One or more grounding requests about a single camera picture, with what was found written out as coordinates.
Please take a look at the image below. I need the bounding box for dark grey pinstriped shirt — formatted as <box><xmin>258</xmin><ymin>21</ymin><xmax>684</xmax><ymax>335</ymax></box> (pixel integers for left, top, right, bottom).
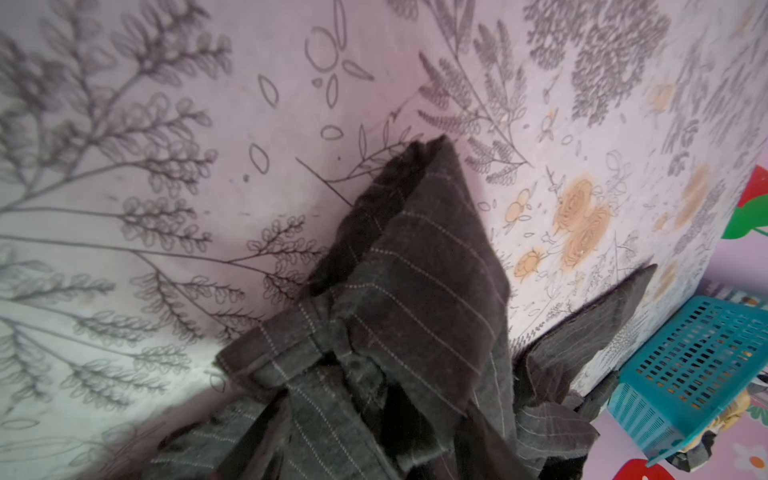
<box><xmin>138</xmin><ymin>137</ymin><xmax>656</xmax><ymax>479</ymax></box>

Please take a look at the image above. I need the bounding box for yellow plaid shirt in basket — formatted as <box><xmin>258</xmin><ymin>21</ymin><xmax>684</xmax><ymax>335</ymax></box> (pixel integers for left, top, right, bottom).
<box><xmin>666</xmin><ymin>390</ymin><xmax>751</xmax><ymax>473</ymax></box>

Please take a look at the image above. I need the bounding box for teal plastic basket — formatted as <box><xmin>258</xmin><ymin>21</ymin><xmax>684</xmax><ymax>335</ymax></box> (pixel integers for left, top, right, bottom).
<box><xmin>607</xmin><ymin>296</ymin><xmax>767</xmax><ymax>466</ymax></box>

